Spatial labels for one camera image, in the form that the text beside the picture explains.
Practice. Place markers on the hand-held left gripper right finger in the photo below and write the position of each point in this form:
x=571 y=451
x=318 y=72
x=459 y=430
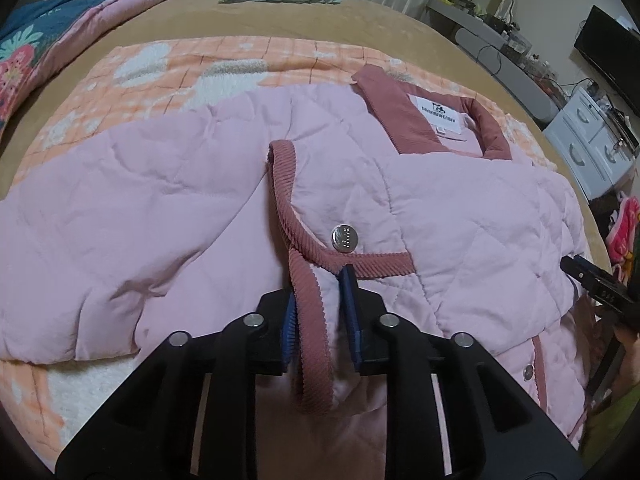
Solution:
x=348 y=310

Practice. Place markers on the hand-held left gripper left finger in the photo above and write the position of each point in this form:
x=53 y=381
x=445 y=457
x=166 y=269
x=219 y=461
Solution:
x=288 y=332

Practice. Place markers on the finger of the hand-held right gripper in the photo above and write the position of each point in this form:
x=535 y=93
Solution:
x=577 y=267

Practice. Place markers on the pink quilted jacket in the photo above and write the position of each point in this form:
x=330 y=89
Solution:
x=175 y=185

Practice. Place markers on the pink patterned cloth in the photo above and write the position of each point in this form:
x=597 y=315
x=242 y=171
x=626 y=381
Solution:
x=625 y=230

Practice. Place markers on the white drawer cabinet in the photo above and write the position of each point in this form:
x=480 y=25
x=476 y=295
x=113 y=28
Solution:
x=575 y=130

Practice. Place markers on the black flat screen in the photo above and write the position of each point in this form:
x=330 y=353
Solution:
x=610 y=50

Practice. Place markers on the grey desk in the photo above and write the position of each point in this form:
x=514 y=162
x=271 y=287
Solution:
x=480 y=35

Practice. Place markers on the tan bed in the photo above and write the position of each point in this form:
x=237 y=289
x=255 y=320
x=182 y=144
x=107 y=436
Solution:
x=350 y=20

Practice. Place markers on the orange checkered blanket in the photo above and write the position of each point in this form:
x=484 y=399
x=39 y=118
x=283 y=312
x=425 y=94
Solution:
x=165 y=67

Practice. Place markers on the blue pink floral quilt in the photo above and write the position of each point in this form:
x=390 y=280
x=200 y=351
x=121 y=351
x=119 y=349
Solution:
x=50 y=30

